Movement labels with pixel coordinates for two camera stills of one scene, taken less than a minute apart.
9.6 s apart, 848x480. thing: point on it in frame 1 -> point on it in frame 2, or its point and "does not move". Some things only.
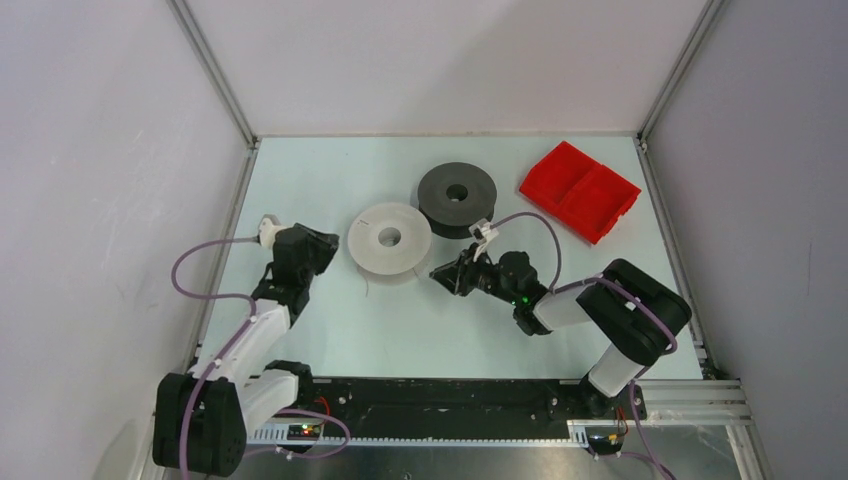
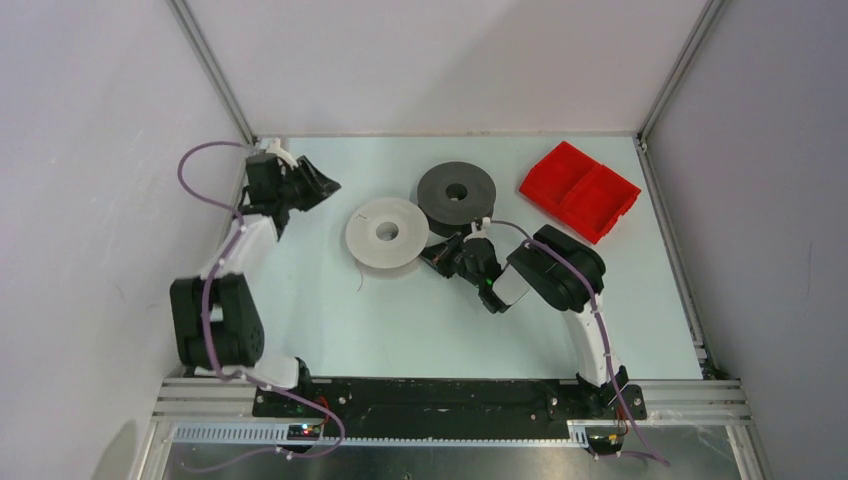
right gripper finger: x=453 y=276 -> x=441 y=256
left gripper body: x=320 y=253 -> x=285 y=193
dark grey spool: x=455 y=196 does not move
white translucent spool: x=389 y=238 does not move
